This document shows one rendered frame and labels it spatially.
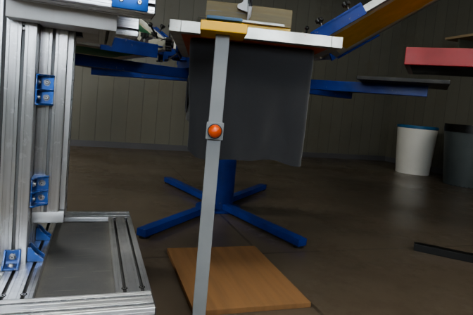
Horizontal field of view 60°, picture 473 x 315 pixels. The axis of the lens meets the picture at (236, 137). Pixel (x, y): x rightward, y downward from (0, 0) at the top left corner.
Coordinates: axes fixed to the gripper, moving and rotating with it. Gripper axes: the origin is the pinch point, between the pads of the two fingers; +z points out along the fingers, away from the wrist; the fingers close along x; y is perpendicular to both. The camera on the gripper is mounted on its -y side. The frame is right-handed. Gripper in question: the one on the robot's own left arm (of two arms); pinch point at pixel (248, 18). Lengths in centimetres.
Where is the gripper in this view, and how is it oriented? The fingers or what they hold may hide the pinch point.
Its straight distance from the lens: 176.4
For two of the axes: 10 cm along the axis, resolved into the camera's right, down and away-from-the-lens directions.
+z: -0.9, 9.9, 0.8
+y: -9.9, -0.9, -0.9
